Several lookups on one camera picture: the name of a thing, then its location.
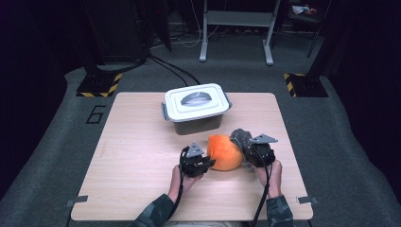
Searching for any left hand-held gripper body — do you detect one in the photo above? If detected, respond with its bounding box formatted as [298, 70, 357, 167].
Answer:
[179, 141, 206, 178]

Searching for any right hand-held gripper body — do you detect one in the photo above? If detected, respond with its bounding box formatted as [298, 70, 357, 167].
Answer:
[244, 133, 279, 168]

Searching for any orange plush toy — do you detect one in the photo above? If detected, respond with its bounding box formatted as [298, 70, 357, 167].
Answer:
[206, 133, 245, 172]

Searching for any grey cloth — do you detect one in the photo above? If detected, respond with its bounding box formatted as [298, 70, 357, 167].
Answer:
[230, 128, 254, 169]

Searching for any brown transparent storage box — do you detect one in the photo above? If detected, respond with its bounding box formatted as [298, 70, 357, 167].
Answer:
[161, 94, 234, 136]

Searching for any white box lid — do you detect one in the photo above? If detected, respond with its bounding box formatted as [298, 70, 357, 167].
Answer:
[164, 82, 231, 123]

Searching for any person's left hand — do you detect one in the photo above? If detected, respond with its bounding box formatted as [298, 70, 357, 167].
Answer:
[167, 165, 204, 203]

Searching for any person's right hand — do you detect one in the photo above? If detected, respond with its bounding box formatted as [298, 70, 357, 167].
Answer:
[253, 159, 283, 199]

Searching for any grey tape strip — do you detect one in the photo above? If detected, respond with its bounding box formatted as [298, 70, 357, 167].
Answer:
[65, 195, 89, 208]
[297, 196, 319, 205]

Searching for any black base with striped edge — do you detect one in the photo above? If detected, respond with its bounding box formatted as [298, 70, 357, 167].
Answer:
[283, 73, 329, 98]
[76, 71, 123, 98]

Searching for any white metal stand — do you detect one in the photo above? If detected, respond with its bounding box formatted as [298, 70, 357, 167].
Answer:
[199, 0, 283, 66]

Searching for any dark curtain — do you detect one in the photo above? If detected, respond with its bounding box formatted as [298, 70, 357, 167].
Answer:
[0, 0, 69, 192]
[327, 0, 401, 190]

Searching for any black chair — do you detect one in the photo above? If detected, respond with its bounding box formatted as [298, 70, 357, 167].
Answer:
[272, 0, 332, 60]

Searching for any white and orange object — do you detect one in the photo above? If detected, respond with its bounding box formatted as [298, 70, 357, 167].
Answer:
[292, 4, 318, 16]

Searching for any black cabinet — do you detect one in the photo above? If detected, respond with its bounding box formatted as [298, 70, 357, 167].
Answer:
[84, 0, 149, 64]

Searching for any left hand-held gripper cable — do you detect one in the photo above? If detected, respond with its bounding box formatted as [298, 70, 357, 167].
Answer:
[166, 146, 190, 221]

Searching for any hand-held gripper cable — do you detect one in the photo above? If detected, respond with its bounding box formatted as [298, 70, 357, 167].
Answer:
[166, 146, 190, 221]
[250, 148, 273, 227]

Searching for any right hand-held gripper cable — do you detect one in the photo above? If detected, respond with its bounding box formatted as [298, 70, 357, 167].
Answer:
[250, 148, 273, 227]

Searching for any black floor cable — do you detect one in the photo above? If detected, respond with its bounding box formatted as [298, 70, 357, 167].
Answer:
[148, 53, 202, 86]
[149, 58, 189, 87]

